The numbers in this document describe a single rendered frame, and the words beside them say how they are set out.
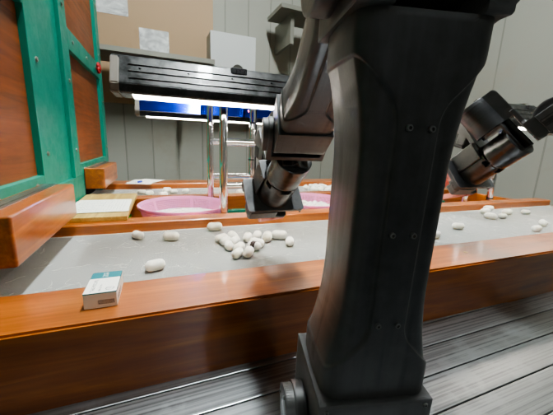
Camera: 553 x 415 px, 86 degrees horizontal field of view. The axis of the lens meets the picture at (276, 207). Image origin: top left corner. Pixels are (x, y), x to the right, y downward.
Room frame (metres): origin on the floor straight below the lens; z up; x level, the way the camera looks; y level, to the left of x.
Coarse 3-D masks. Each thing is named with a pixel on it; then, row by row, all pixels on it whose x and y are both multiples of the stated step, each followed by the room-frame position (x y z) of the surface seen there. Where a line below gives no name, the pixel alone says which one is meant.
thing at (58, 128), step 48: (0, 0) 0.58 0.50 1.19; (48, 0) 0.84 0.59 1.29; (0, 48) 0.56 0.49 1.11; (48, 48) 0.80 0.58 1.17; (96, 48) 1.39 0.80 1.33; (0, 96) 0.53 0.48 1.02; (48, 96) 0.76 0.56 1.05; (96, 96) 1.36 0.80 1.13; (0, 144) 0.51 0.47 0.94; (48, 144) 0.69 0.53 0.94; (96, 144) 1.28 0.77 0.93; (0, 192) 0.46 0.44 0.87
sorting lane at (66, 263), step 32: (288, 224) 0.81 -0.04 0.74; (320, 224) 0.82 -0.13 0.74; (448, 224) 0.88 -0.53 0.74; (480, 224) 0.89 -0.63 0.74; (512, 224) 0.91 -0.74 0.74; (32, 256) 0.52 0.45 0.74; (64, 256) 0.52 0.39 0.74; (96, 256) 0.53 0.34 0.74; (128, 256) 0.53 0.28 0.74; (160, 256) 0.54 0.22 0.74; (192, 256) 0.54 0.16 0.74; (224, 256) 0.55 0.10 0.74; (256, 256) 0.56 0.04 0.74; (288, 256) 0.56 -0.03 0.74; (320, 256) 0.57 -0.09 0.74; (0, 288) 0.40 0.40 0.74; (32, 288) 0.40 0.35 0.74; (64, 288) 0.40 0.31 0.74
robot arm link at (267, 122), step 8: (272, 112) 0.50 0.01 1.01; (264, 120) 0.38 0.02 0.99; (272, 120) 0.38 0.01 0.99; (264, 128) 0.38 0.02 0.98; (272, 128) 0.38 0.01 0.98; (264, 136) 0.38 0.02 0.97; (272, 136) 0.38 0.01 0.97; (264, 144) 0.39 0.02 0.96; (272, 152) 0.41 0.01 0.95; (288, 160) 0.41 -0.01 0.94; (296, 160) 0.42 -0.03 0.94; (304, 160) 0.42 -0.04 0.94; (312, 160) 0.42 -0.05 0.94; (320, 160) 0.42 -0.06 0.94
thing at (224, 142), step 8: (232, 72) 0.66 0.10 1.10; (240, 72) 0.67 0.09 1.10; (224, 112) 0.82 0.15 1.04; (224, 120) 0.82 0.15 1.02; (224, 128) 0.82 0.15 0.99; (224, 136) 0.82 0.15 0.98; (224, 144) 0.82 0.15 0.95; (232, 144) 0.83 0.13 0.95; (240, 144) 0.84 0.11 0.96; (248, 144) 0.84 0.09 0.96; (224, 152) 0.82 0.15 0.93; (224, 160) 0.82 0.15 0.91; (224, 168) 0.82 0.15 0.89; (224, 176) 0.82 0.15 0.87; (224, 184) 0.82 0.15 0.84; (232, 184) 0.83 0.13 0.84; (240, 184) 0.84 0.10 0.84; (224, 192) 0.82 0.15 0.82; (224, 200) 0.82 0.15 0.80; (224, 208) 0.82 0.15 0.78
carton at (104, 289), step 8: (112, 272) 0.37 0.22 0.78; (120, 272) 0.37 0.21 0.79; (96, 280) 0.34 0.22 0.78; (104, 280) 0.34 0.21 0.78; (112, 280) 0.35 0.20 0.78; (120, 280) 0.35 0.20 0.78; (88, 288) 0.32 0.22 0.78; (96, 288) 0.32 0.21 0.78; (104, 288) 0.32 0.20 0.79; (112, 288) 0.32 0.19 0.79; (120, 288) 0.35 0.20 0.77; (88, 296) 0.31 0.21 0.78; (96, 296) 0.31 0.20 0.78; (104, 296) 0.32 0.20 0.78; (112, 296) 0.32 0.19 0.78; (88, 304) 0.31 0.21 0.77; (96, 304) 0.31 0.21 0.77; (104, 304) 0.32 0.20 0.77; (112, 304) 0.32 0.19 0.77
